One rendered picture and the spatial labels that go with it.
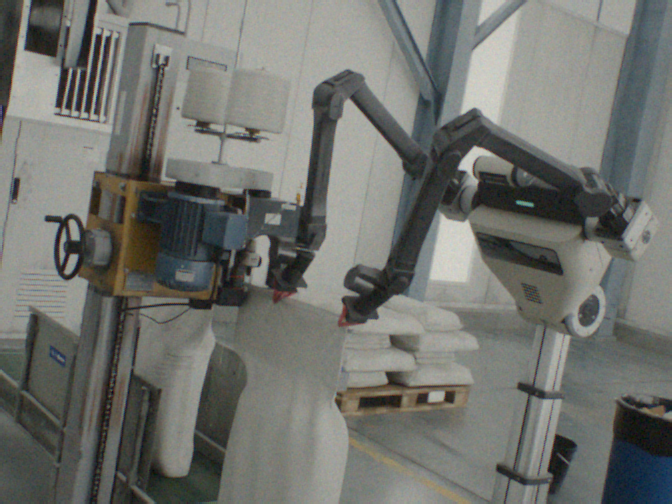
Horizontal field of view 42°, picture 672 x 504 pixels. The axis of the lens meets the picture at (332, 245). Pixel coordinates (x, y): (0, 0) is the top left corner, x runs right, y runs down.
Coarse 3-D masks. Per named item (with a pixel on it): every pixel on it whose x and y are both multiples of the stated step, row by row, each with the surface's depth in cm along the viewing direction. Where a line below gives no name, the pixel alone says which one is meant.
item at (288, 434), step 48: (240, 336) 267; (288, 336) 249; (336, 336) 234; (288, 384) 244; (336, 384) 233; (240, 432) 248; (288, 432) 231; (336, 432) 231; (240, 480) 245; (288, 480) 230; (336, 480) 232
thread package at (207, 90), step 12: (192, 72) 254; (204, 72) 252; (216, 72) 252; (192, 84) 254; (204, 84) 252; (216, 84) 253; (228, 84) 256; (192, 96) 253; (204, 96) 252; (216, 96) 253; (192, 108) 253; (204, 108) 252; (216, 108) 253; (192, 120) 263; (204, 120) 253; (216, 120) 254
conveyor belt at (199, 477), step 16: (0, 352) 395; (16, 352) 400; (0, 368) 371; (16, 368) 375; (192, 464) 301; (208, 464) 304; (160, 480) 282; (176, 480) 285; (192, 480) 287; (208, 480) 290; (160, 496) 270; (176, 496) 272; (192, 496) 274; (208, 496) 277
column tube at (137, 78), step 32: (128, 32) 241; (160, 32) 237; (128, 64) 240; (128, 96) 238; (128, 128) 237; (160, 128) 242; (128, 160) 238; (160, 160) 244; (96, 288) 244; (96, 320) 242; (128, 320) 246; (96, 352) 242; (128, 352) 248; (96, 384) 244; (96, 416) 246; (64, 448) 252; (96, 448) 247; (64, 480) 250
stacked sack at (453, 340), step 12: (396, 336) 578; (408, 336) 572; (420, 336) 567; (432, 336) 574; (444, 336) 581; (456, 336) 589; (468, 336) 599; (408, 348) 569; (420, 348) 562; (432, 348) 570; (444, 348) 578; (456, 348) 586; (468, 348) 596
